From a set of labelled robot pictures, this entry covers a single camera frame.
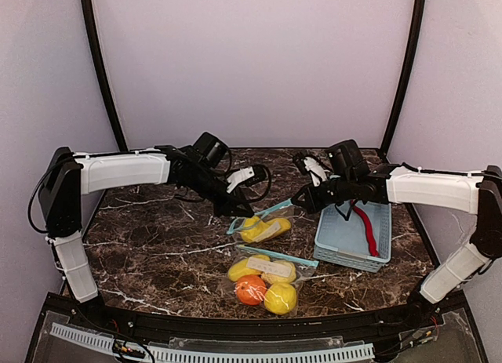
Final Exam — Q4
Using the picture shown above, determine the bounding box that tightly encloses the yellow fruit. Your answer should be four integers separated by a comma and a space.
267, 218, 292, 238

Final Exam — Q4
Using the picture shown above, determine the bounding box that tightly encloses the yellow mango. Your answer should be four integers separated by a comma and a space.
227, 258, 262, 282

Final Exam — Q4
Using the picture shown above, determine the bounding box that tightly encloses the clear zip bag blue zipper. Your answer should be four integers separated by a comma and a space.
218, 244, 318, 317

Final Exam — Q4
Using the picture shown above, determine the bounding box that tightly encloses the pale yellow potato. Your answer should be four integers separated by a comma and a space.
261, 260, 296, 284

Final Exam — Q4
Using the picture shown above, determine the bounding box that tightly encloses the orange fruit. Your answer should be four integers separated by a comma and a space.
235, 274, 267, 306

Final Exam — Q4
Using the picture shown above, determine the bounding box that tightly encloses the round yellow lemon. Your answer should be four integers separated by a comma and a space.
264, 282, 297, 315

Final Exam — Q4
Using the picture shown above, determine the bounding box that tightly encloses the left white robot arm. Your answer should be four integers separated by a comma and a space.
31, 132, 258, 303

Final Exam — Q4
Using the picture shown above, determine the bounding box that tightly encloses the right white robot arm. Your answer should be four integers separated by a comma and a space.
292, 140, 501, 304

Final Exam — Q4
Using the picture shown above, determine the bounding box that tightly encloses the light blue plastic basket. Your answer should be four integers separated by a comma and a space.
314, 201, 392, 273

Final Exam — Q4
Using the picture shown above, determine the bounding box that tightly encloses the red chili pepper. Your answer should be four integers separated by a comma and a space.
351, 200, 380, 257

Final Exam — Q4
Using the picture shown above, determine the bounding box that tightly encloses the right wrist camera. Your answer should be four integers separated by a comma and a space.
293, 152, 328, 187

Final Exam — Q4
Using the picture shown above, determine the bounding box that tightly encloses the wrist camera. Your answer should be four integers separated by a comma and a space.
293, 152, 328, 187
226, 164, 271, 194

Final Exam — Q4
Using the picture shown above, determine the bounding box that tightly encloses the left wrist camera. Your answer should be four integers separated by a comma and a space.
226, 164, 271, 194

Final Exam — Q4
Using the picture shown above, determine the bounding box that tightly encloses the black front table rail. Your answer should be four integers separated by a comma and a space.
46, 294, 431, 342

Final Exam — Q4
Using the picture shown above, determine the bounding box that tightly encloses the slotted grey cable duct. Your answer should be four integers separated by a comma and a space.
49, 322, 375, 363

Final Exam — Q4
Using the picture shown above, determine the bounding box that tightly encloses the black frame post right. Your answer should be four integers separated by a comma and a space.
379, 0, 426, 158

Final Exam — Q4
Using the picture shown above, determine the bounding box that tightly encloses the black frame post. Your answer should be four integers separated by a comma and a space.
80, 0, 128, 151
379, 0, 426, 158

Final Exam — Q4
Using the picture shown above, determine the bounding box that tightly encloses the black frame post left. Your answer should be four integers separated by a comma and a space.
80, 0, 128, 151

